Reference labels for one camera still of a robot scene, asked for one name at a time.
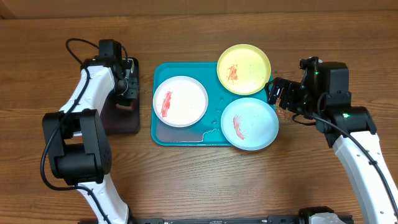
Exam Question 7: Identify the green pink sponge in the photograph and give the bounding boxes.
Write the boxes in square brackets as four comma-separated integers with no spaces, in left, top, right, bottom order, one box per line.
[116,102,134,111]

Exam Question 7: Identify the white plate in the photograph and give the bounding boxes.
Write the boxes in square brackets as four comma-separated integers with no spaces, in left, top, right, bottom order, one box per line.
[152,76,209,128]

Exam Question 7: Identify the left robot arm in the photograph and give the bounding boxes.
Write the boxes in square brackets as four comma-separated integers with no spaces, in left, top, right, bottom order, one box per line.
[40,39,139,223]

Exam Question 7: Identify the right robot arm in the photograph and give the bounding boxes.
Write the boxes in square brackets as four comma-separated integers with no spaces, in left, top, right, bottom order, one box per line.
[265,57,397,223]

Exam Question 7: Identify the black plastic tray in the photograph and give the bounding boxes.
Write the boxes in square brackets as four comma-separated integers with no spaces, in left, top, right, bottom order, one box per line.
[99,57,141,135]

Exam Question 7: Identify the teal plastic tray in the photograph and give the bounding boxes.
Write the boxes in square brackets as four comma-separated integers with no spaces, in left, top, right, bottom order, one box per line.
[150,62,276,147]

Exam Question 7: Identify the light blue plate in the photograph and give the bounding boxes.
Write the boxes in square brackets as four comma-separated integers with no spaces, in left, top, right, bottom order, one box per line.
[220,98,279,151]

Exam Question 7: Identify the yellow-green plate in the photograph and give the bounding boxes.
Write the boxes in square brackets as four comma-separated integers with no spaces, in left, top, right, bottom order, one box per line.
[216,44,271,95]

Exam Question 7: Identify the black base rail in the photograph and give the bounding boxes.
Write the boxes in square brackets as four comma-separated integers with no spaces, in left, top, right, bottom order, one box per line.
[127,215,315,224]

